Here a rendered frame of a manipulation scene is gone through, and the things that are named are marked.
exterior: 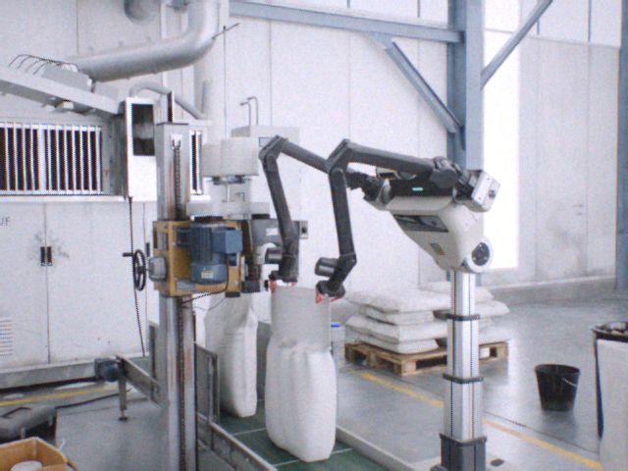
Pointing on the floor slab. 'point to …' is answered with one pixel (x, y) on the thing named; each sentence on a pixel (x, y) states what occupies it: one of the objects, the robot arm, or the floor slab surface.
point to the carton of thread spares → (54, 459)
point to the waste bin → (598, 357)
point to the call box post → (336, 372)
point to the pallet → (403, 364)
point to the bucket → (556, 386)
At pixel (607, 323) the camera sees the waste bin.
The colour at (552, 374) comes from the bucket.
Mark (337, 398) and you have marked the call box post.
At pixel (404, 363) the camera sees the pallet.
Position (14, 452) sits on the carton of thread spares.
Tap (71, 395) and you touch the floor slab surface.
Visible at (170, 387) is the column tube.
